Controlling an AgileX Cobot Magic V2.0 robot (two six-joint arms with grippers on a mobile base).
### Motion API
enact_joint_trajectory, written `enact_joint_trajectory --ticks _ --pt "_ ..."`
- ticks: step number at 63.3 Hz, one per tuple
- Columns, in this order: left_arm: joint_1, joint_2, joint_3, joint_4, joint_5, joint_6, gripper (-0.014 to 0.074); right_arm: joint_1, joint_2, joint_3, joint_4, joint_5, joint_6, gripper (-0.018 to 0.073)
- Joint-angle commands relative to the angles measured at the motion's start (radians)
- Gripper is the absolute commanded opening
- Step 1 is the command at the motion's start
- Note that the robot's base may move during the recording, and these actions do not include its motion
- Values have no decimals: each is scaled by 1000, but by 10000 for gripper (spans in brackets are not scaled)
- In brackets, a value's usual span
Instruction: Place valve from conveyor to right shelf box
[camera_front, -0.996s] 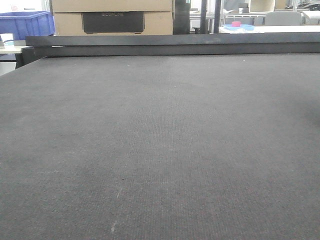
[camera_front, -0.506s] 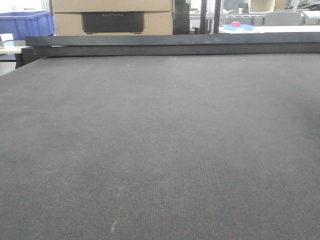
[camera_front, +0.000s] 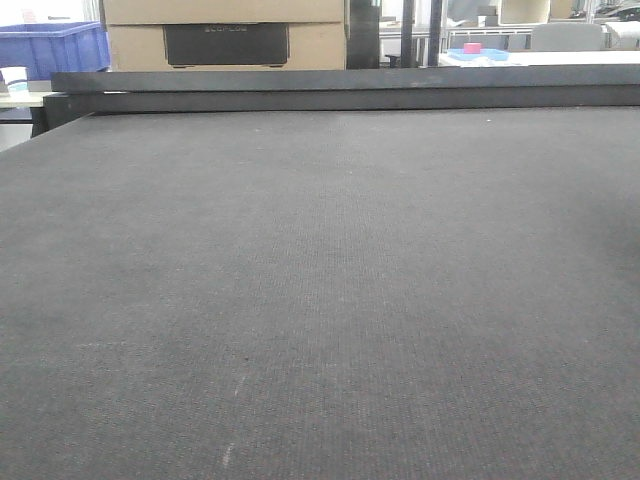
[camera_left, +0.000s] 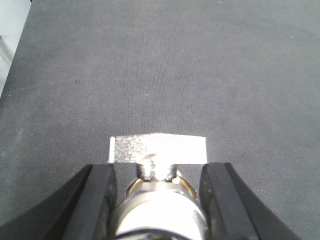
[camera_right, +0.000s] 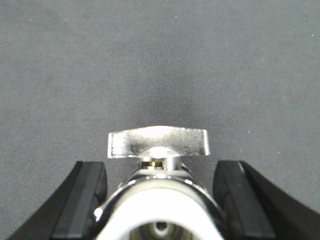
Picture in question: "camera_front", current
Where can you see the black vertical post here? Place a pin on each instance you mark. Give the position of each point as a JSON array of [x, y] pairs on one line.
[[434, 40], [407, 53]]

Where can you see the black vertical post left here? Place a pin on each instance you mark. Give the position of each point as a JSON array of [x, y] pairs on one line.
[[407, 53]]

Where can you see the black conveyor side rail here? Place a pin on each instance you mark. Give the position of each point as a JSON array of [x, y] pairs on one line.
[[76, 95]]

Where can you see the black rectangular pillar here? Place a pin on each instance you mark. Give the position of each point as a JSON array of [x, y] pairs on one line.
[[363, 45]]

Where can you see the black vertical post right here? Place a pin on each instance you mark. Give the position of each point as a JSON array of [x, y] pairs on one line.
[[434, 40]]

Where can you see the blue shallow tray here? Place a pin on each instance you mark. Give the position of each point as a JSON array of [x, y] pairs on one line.
[[490, 54]]

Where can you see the white background table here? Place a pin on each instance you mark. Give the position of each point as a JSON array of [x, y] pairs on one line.
[[528, 58]]

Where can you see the white paper cup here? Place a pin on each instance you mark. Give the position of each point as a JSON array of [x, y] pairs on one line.
[[16, 81]]

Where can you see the lower cardboard box black window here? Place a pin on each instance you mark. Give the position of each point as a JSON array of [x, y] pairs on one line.
[[312, 46]]

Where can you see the blue plastic crate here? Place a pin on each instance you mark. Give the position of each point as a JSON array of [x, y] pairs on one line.
[[48, 48]]

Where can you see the black conveyor belt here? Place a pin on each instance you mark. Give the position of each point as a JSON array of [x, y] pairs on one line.
[[310, 295]]

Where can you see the pink small box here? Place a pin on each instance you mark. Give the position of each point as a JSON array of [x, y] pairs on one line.
[[472, 48]]

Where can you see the upper cardboard box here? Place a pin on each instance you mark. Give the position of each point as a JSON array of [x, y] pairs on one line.
[[224, 11]]

